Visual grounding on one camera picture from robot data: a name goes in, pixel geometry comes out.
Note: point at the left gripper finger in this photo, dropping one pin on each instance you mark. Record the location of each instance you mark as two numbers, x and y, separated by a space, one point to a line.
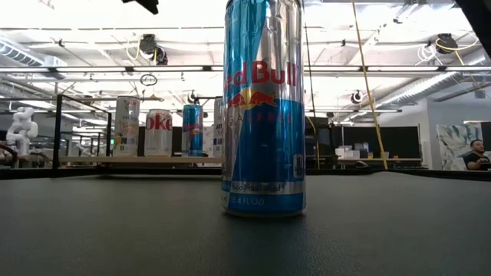
147 4

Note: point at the white Celsius Arctic Vibe can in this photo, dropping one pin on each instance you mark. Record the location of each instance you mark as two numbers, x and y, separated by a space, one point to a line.
217 130

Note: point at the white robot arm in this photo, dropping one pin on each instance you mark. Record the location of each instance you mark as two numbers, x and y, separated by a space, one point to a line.
21 130

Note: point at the silver Diet Coke can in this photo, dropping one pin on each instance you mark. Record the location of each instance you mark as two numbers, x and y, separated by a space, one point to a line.
158 138

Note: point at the black metal shelf frame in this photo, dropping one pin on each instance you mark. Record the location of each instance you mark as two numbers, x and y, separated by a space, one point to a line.
57 134

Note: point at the black table mat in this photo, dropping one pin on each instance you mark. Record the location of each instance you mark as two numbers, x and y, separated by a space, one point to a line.
153 237

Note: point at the blue silver Red Bull can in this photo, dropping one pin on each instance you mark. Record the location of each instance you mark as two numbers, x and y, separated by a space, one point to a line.
264 145
192 134

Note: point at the person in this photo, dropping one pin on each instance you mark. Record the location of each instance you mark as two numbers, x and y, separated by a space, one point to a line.
475 159

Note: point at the white Celsius pineapple can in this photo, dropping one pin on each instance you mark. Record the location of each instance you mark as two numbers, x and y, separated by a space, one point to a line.
126 126

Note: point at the white storage boxes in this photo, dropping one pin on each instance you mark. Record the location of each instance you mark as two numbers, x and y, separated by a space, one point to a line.
347 153

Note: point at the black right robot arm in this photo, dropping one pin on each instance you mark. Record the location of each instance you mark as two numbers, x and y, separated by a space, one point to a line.
479 19

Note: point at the blue white painted sheet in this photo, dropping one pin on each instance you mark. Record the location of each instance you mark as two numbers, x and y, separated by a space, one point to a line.
452 142

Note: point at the speckled white panel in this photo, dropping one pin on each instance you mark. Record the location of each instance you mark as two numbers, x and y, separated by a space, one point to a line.
208 142

